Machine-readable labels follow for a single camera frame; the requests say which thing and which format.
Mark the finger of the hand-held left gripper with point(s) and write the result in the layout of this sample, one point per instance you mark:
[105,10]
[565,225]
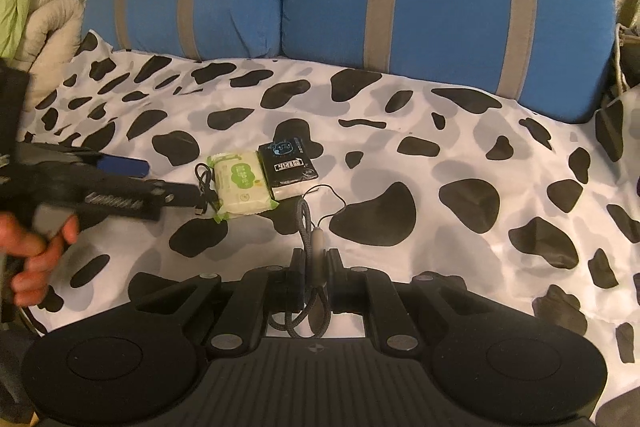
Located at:
[122,164]
[177,194]

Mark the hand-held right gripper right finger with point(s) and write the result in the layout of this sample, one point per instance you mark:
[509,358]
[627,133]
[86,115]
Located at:
[334,279]

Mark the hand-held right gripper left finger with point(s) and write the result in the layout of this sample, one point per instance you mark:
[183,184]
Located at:
[295,279]

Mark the person's left hand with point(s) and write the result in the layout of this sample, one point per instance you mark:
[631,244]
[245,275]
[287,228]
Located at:
[35,252]

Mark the green wet wipes packet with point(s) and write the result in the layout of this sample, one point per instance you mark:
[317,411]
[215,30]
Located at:
[240,179]

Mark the cow print blanket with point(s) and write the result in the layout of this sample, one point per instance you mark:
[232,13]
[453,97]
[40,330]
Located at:
[400,187]

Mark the black wet wipes packet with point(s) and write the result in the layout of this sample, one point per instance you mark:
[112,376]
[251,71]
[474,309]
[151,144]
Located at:
[287,162]

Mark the beige quilt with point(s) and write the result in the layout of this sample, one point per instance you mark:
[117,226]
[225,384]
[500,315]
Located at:
[55,12]

